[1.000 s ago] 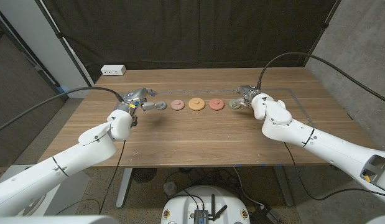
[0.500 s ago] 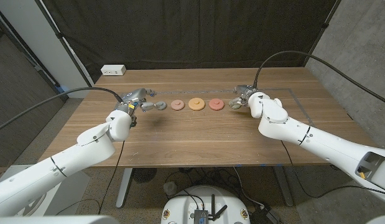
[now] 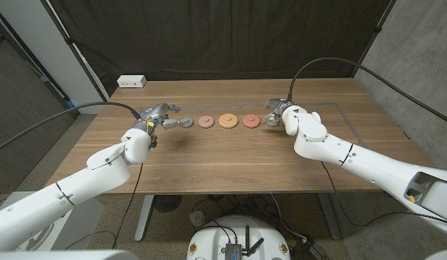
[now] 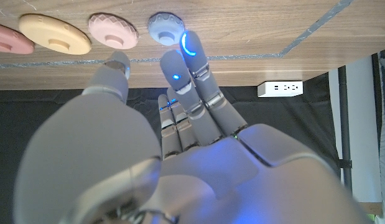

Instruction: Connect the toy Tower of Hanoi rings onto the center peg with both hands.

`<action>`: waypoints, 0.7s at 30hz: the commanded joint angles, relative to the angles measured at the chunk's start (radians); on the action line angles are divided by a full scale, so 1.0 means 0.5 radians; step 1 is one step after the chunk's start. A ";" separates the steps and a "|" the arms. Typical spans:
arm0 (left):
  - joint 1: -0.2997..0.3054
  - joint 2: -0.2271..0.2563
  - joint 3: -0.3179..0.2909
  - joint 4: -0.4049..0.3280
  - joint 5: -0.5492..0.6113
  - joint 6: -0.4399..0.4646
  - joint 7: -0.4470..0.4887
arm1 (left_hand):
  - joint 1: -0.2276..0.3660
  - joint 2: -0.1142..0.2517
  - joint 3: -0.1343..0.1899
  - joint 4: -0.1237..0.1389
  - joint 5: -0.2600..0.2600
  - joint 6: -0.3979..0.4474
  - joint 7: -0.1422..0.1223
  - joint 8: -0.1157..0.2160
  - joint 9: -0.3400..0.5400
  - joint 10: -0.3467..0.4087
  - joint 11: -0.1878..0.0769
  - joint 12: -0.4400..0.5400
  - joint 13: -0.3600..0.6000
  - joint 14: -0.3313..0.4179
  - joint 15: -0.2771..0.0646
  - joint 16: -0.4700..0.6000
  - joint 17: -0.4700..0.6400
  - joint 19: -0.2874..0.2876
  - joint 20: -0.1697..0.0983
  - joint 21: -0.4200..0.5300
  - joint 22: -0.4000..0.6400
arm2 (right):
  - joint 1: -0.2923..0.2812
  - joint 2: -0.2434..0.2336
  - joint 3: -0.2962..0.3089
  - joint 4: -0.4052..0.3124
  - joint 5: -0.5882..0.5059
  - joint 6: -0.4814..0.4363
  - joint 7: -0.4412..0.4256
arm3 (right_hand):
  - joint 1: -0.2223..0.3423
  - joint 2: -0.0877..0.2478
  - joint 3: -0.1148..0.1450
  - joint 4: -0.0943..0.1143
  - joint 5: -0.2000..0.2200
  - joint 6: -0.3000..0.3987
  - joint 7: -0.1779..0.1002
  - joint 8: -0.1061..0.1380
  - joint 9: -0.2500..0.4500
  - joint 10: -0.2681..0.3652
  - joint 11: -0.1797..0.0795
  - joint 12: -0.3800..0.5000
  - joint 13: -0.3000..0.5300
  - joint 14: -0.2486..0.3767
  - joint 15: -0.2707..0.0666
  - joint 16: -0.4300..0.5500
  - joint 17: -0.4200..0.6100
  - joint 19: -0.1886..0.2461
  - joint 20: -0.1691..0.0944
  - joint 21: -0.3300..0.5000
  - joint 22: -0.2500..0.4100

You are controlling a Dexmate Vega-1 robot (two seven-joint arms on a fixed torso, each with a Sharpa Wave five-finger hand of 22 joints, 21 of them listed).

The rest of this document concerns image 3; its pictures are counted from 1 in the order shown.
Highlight grey table leg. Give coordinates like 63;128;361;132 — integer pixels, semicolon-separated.
318;193;342;241

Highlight white power strip box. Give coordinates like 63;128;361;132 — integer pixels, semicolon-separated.
116;74;147;89

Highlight black tangled floor cables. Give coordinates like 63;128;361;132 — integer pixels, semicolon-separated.
190;194;282;232

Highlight thin black right wrist wire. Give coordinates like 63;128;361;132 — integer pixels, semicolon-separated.
321;161;447;228

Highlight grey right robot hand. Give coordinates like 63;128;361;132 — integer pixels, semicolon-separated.
261;97;295;128

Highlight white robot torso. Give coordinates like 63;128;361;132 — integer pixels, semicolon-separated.
0;249;139;260

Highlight thin black left wrist wire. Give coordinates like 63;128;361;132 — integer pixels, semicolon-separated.
64;162;144;251

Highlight grey antenna radio module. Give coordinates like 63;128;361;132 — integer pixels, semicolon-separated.
225;225;265;260

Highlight white table leg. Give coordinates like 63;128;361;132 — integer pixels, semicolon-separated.
134;194;155;243

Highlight light pink toy ring disc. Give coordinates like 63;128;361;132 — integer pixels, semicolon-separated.
198;115;215;129

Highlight black power adapter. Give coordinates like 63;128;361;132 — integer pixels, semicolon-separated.
290;237;327;260

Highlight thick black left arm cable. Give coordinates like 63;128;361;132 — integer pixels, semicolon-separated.
0;101;143;155

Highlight black fabric backdrop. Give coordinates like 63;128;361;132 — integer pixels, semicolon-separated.
48;0;394;95

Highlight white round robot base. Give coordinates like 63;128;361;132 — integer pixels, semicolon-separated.
186;215;292;260

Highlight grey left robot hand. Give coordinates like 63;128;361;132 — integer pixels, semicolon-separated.
134;102;181;131

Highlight coral red toy ring disc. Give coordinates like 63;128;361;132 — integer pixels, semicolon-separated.
242;113;261;129

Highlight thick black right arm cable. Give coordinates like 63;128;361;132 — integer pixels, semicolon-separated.
287;56;447;127

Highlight grey round floor puck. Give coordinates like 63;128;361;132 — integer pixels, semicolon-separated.
189;210;207;228

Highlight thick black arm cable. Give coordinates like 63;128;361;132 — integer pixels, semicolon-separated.
0;101;143;155
287;56;447;127

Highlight orange toy ring disc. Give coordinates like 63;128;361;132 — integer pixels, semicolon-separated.
218;112;239;129

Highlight black round floor fan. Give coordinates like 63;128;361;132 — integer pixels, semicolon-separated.
153;194;183;213

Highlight thin black wrist wire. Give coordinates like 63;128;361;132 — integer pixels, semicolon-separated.
64;162;144;251
321;161;447;228

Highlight black backdrop stand pole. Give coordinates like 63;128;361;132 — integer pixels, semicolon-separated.
351;0;397;79
40;0;110;103

